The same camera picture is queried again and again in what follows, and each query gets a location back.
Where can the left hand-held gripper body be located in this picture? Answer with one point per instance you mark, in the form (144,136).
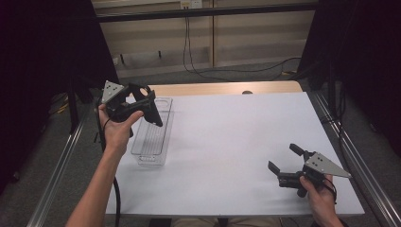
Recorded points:
(113,91)

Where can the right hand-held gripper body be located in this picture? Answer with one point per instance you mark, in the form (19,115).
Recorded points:
(321,164)

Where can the clear plastic container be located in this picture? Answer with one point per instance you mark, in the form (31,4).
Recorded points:
(154,142)

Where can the person's right hand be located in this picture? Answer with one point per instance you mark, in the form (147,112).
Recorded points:
(321,201)

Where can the person's left hand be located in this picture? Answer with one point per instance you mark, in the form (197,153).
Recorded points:
(116,134)

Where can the black metal stand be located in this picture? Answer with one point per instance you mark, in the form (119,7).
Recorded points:
(73,110)

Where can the white table mat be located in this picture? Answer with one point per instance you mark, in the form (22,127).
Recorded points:
(220,157)

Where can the wooden table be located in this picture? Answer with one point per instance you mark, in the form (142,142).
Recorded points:
(205,88)

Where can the dark round table grommet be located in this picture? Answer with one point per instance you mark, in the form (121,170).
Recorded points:
(247,92)

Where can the black curtain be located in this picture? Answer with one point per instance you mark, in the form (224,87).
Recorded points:
(38,63)
(365,56)

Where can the black horizontal bar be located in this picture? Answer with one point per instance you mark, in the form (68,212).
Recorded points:
(205,12)

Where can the aluminium rail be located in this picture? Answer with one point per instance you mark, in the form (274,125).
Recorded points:
(53,179)
(359,164)

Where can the white wall socket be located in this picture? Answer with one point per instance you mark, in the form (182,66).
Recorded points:
(191,3)

